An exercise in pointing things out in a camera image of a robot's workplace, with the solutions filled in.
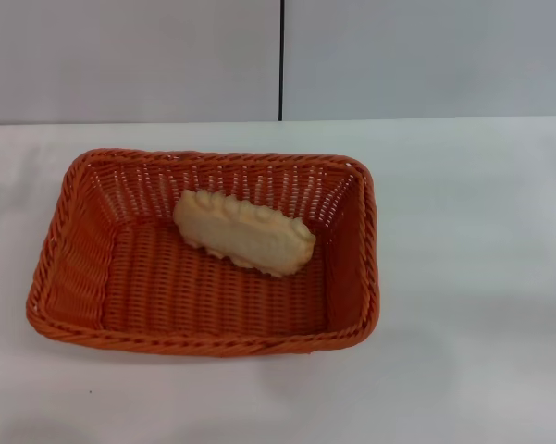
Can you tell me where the striped ridged bread loaf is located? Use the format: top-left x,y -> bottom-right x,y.
172,188 -> 317,280

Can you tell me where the orange woven rectangular basket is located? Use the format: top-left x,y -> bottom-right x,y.
25,147 -> 380,360

